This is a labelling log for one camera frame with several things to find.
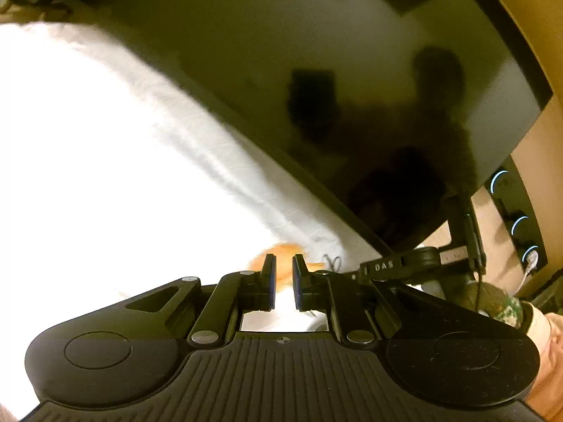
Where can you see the pink cardboard box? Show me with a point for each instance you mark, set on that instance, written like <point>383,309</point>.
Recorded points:
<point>550,369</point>

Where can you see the black monitor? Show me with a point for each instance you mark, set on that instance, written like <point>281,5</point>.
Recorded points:
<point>308,74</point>

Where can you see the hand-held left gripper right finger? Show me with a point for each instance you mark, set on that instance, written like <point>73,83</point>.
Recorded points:
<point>300,285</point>

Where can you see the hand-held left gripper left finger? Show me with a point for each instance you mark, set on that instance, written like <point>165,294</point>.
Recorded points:
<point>269,283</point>

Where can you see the black monitor stand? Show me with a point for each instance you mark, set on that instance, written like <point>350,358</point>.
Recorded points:
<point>422,260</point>

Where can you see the white fringed blanket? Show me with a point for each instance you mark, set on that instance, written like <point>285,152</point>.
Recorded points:
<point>110,176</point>

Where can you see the orange soft toy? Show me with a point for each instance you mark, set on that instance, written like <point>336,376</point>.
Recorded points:
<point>286,257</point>

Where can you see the green jar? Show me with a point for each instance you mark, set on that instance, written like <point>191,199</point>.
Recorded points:
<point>499,307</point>

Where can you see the black device with blue rings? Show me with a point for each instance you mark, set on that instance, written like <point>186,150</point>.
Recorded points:
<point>517,193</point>

